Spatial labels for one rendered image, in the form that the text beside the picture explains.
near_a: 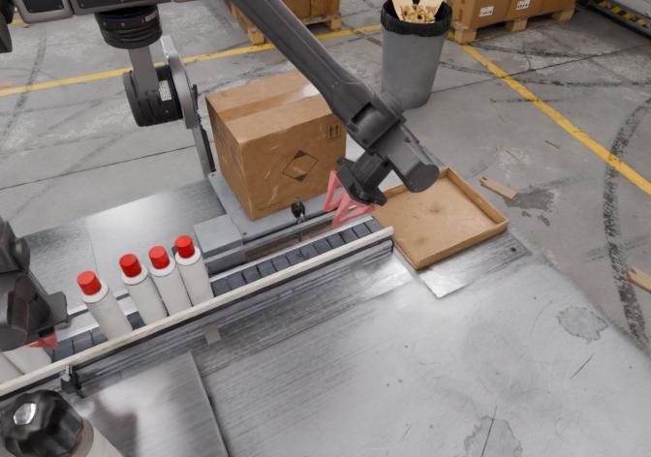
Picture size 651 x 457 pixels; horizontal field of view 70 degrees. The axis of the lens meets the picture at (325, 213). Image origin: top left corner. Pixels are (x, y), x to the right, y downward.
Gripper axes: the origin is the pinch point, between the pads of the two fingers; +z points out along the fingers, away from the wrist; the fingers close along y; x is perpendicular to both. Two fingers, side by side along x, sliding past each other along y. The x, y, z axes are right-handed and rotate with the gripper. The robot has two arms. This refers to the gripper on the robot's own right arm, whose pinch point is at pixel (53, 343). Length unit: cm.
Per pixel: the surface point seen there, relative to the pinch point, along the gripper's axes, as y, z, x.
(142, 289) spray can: 16.8, -0.4, 4.6
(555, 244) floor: 198, 99, 23
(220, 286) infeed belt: 31.9, 13.2, 8.7
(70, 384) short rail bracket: -1.1, 9.7, -3.1
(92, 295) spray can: 8.3, -3.3, 4.8
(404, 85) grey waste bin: 197, 80, 160
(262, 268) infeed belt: 42.5, 13.1, 9.0
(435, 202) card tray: 97, 17, 12
